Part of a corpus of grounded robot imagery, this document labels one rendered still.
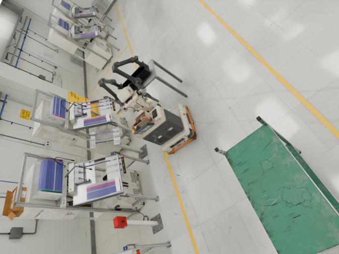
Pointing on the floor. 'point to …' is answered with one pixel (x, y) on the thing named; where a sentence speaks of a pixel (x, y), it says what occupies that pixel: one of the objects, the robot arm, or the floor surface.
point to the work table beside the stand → (159, 78)
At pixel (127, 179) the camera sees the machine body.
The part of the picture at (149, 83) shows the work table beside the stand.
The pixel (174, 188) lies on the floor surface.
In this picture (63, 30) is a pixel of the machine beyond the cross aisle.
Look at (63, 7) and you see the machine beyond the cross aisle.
